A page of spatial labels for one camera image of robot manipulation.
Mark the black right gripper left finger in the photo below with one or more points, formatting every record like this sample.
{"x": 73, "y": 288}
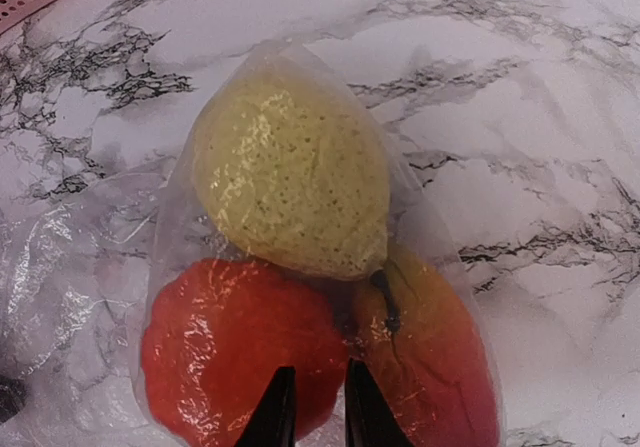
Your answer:
{"x": 273, "y": 422}

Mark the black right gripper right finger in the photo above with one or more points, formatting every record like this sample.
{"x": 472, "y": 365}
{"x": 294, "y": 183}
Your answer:
{"x": 369, "y": 421}

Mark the orange fake fruit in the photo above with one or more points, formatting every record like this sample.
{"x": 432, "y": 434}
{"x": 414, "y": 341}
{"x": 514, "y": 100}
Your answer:
{"x": 216, "y": 336}

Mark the clear zip top bag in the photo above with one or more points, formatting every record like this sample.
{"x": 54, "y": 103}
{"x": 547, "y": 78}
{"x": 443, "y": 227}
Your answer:
{"x": 78, "y": 284}

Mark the orange red fake mango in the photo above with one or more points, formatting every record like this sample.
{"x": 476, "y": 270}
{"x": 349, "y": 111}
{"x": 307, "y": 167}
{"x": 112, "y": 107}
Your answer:
{"x": 433, "y": 370}

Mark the yellow fake lemon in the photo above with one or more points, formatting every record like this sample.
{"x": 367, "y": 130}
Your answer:
{"x": 294, "y": 171}

